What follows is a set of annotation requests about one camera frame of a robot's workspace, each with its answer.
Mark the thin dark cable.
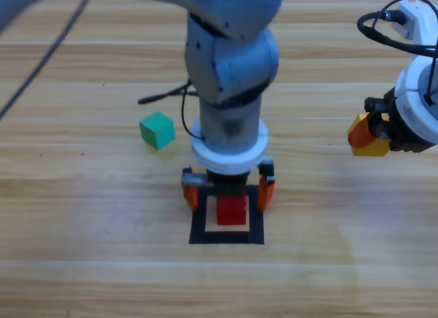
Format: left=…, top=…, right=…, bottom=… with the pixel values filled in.
left=0, top=0, right=92, bottom=122

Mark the red wooden block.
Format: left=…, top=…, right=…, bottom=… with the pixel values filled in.
left=216, top=196, right=248, bottom=226

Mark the green wooden block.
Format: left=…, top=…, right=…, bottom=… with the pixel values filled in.
left=138, top=111, right=177, bottom=150

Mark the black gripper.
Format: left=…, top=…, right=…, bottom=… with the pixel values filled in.
left=347, top=87, right=438, bottom=153
left=181, top=155, right=276, bottom=213

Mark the black tape square outline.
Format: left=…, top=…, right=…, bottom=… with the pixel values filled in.
left=188, top=184, right=265, bottom=246

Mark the yellow wooden block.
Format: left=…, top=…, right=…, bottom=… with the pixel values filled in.
left=346, top=112, right=391, bottom=158

